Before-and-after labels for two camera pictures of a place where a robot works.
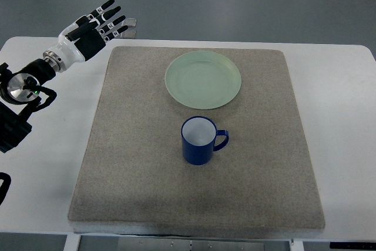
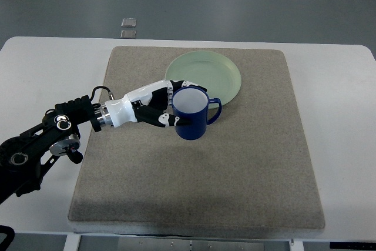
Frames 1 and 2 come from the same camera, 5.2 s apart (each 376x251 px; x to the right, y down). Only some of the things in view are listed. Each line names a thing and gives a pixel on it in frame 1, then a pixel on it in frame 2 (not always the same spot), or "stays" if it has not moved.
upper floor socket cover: (129, 22) stays
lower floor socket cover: (128, 34) stays
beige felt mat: (133, 178) stays
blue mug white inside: (198, 134) → (191, 102)
